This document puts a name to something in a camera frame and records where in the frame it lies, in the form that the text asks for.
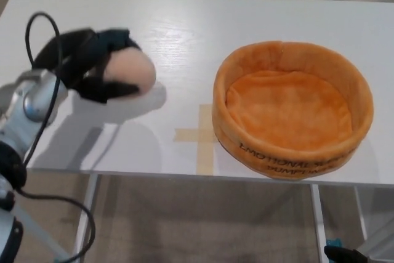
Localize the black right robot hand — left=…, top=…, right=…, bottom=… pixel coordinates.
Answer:
left=323, top=237, right=375, bottom=263

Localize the light blue metal bar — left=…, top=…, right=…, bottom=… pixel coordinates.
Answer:
left=12, top=203, right=72, bottom=262

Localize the short beige tape strip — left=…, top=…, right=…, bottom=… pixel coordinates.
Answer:
left=174, top=127, right=220, bottom=144

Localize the white metal table leg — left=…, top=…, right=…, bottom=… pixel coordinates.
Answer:
left=310, top=184, right=329, bottom=263
left=74, top=174, right=100, bottom=263
left=353, top=185, right=371, bottom=243

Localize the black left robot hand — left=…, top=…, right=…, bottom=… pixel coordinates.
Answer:
left=32, top=28, right=145, bottom=105

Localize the pink round plush toy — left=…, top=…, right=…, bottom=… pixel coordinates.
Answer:
left=102, top=49, right=157, bottom=96

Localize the orange plush round basket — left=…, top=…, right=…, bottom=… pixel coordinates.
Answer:
left=211, top=40, right=375, bottom=182

